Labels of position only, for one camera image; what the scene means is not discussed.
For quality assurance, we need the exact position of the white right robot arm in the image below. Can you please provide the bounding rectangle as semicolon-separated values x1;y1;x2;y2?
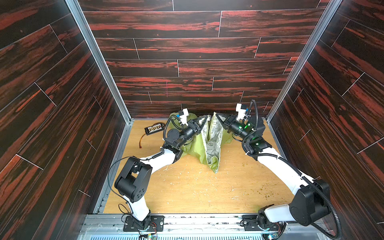
216;113;342;240

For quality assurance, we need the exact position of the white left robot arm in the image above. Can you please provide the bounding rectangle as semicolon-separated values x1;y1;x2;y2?
115;115;209;223

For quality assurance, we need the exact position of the black battery pack with wires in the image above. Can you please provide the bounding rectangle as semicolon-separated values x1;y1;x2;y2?
139;122;166;149

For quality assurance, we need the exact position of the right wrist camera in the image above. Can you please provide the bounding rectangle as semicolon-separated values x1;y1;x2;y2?
236;103;248;121

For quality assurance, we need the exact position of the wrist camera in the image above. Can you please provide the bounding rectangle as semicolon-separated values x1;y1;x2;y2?
178;109;189;125
236;103;248;121

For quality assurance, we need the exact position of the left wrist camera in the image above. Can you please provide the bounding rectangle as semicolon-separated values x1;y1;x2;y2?
178;109;189;125

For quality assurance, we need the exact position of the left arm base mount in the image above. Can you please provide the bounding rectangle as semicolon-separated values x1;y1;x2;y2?
123;212;165;232

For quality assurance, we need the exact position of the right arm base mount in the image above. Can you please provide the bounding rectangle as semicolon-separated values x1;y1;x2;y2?
240;214;285;232

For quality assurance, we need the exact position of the aluminium front rail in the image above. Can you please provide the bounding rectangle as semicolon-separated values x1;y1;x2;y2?
78;214;326;240

